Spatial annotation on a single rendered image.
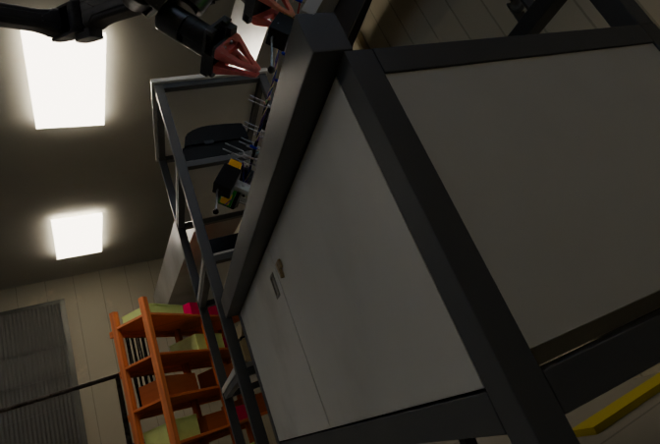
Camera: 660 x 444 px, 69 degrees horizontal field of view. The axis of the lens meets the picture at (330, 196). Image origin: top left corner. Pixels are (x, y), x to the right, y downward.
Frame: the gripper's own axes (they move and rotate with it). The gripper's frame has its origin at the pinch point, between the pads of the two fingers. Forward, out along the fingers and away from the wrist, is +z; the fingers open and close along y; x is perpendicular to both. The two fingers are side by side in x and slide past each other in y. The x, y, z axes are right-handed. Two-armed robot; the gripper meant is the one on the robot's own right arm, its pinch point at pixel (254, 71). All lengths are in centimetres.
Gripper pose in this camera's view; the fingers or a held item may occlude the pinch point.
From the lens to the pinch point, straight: 90.5
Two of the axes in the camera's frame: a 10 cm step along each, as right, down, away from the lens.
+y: -2.9, 5.3, 8.0
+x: -4.5, 6.6, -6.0
